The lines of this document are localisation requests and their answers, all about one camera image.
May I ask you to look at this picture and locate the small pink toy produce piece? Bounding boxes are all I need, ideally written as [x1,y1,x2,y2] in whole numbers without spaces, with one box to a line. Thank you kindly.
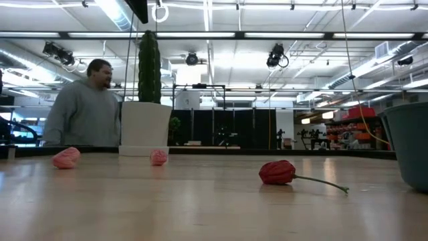
[51,146,82,170]
[149,149,169,167]

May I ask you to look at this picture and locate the blue tupperware container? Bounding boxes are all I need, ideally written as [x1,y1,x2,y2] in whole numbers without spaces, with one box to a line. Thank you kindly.
[377,101,428,194]

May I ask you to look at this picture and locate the black room divider panels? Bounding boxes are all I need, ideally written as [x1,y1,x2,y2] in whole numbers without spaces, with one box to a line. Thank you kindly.
[169,108,278,148]

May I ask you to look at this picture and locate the small green plant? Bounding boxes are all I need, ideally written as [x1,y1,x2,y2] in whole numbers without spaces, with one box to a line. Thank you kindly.
[168,116,182,145]

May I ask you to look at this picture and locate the white hexagonal planter pot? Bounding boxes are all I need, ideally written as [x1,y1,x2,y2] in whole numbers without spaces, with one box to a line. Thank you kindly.
[118,101,173,157]

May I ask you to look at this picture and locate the black overhead beam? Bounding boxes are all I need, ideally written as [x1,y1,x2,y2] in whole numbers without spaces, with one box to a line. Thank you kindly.
[0,31,428,42]

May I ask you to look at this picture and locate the tall green cactus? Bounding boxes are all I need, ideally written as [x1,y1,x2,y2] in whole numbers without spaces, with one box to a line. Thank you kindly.
[137,29,163,104]

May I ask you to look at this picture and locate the person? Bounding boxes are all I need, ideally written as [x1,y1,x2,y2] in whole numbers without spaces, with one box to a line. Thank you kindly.
[42,58,122,147]

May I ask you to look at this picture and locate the shelf with red bins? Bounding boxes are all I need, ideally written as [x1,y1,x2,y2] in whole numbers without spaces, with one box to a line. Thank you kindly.
[326,106,391,151]

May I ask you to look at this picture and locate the black aluminium table frame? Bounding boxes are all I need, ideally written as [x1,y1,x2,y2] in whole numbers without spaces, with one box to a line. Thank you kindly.
[0,144,398,161]

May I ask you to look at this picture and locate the thin black cable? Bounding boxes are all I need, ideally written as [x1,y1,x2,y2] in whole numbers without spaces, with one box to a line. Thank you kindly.
[122,13,135,101]

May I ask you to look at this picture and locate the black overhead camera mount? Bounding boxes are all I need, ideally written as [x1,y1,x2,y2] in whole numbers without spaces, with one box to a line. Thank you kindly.
[124,0,149,25]

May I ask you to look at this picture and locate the thin hanging cable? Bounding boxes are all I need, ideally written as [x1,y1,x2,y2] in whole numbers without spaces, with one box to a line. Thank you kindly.
[340,0,391,147]

